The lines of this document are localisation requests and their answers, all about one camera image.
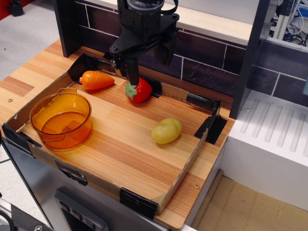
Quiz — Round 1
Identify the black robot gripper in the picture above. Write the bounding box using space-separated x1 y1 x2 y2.
109 0 180 85

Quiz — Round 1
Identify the orange toy carrot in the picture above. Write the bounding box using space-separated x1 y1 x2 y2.
79 71 115 90

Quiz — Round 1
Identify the cardboard fence with black tape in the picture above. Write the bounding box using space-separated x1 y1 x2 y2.
3 54 232 226

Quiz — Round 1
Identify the orange transparent plastic pot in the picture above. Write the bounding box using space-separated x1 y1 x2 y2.
29 88 92 150

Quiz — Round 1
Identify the red toy strawberry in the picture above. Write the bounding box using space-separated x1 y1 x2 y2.
125 77 153 103

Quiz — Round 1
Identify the yellow toy potato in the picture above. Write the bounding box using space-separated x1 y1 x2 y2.
152 117 182 144

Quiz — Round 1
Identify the white toy sink drainboard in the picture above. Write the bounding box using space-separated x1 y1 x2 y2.
220 91 308 210

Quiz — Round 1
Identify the grey toy oven front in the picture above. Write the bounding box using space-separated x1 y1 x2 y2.
2 141 167 231

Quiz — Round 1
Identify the dark grey vertical post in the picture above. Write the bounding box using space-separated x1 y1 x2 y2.
229 0 270 119

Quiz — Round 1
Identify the bundle of cables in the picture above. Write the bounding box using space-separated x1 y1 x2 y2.
271 0 308 46

